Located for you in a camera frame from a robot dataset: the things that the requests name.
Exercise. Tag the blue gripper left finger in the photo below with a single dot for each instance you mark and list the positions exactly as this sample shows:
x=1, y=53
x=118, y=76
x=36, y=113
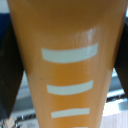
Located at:
x=10, y=73

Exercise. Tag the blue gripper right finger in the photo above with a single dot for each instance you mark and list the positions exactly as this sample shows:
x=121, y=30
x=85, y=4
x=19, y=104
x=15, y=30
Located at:
x=122, y=56

